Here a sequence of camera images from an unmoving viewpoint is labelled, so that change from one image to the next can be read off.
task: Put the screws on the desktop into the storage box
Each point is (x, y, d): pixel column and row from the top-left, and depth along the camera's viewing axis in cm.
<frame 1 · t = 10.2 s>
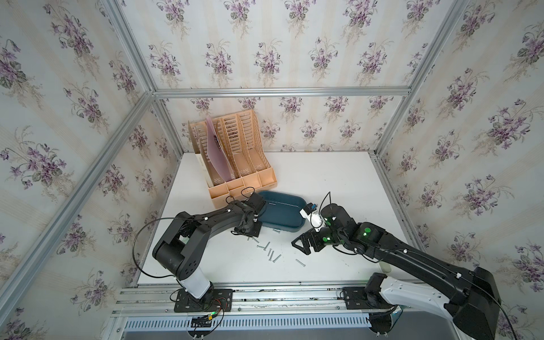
left hand: (255, 234, 90), fingers closed
right hand: (302, 239, 74), fingers open
teal plastic storage box: (281, 212, 98), on the table
peach plastic file organizer: (251, 163, 119), on the table
purple translucent folder: (215, 154, 89), point 24 cm above the table
silver screw near box: (276, 230, 92), on the table
silver screw: (300, 262, 84), on the table
silver screw 2: (256, 239, 90), on the table
silver screw 3: (264, 249, 87), on the table
silver screw 4: (258, 246, 88), on the table
silver screw 5: (270, 250, 87), on the table
silver screw 6: (276, 258, 85), on the table
silver screw 7: (271, 256, 85), on the table

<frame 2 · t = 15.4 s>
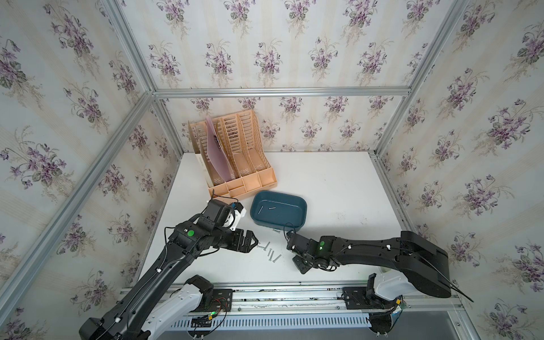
left hand: (250, 241, 70), fingers open
right hand: (300, 262, 83), fingers closed
silver screw 8: (261, 209, 98), point 2 cm above the table
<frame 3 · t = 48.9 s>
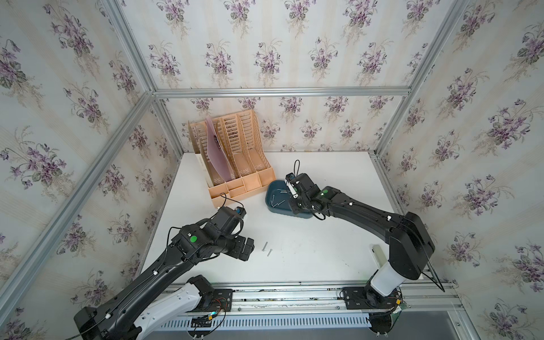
left hand: (246, 246, 71), fingers open
right hand: (294, 200, 87), fingers closed
teal plastic storage box: (277, 197, 103), on the table
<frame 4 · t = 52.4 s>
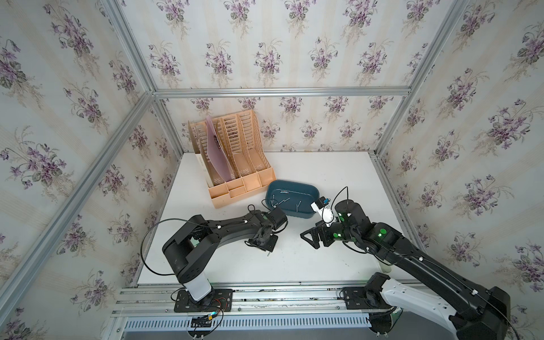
left hand: (269, 248, 86), fingers closed
right hand: (311, 230, 74), fingers open
